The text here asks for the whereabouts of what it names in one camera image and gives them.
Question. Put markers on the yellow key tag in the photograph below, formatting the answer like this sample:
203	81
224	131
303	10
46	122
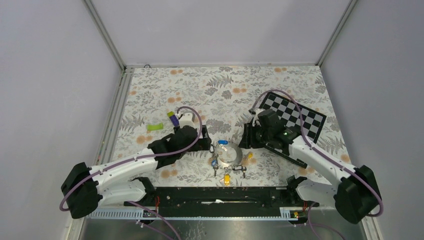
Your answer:
227	179

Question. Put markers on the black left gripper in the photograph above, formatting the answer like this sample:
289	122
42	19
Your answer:
203	143

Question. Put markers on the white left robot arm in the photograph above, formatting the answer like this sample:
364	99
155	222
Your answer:
88	187

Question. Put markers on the black front rail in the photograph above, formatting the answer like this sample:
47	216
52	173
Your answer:
178	196

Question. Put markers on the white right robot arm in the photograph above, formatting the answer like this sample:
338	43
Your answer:
352	191

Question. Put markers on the blue key tag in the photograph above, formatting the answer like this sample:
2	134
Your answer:
223	142

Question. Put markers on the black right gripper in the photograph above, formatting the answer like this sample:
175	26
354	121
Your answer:
247	141

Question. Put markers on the purple yellow marker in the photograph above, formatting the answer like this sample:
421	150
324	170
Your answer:
173	118

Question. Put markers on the green marker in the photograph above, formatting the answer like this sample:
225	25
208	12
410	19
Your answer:
155	127

